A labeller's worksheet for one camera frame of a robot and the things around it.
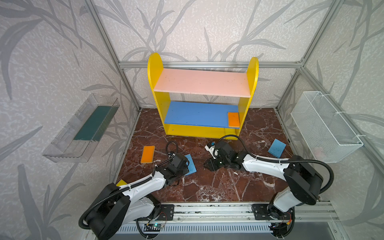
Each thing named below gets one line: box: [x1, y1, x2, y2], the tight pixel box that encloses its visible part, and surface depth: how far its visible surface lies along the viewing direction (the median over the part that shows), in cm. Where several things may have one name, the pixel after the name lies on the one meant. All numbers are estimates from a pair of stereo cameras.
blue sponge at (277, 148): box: [267, 138, 287, 159], surface depth 98 cm
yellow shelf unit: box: [147, 53, 259, 140], surface depth 94 cm
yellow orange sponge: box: [228, 112, 240, 128], surface depth 95 cm
